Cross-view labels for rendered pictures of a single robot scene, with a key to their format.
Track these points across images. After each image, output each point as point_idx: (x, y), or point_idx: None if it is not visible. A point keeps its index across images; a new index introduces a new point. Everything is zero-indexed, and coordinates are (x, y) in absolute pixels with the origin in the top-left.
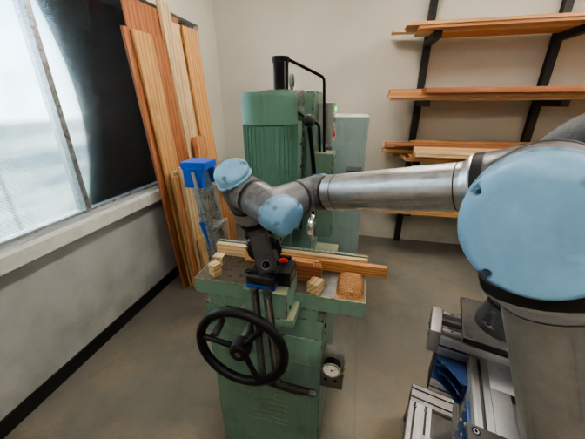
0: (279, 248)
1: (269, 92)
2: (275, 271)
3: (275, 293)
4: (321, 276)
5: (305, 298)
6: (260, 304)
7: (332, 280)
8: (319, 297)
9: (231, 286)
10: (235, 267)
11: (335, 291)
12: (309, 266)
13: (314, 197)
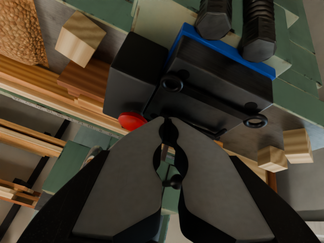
0: (38, 233)
1: None
2: (164, 95)
3: (182, 11)
4: (69, 63)
5: (111, 16)
6: (239, 3)
7: (55, 54)
8: (74, 4)
9: (276, 98)
10: (248, 134)
11: (38, 15)
12: (87, 93)
13: None
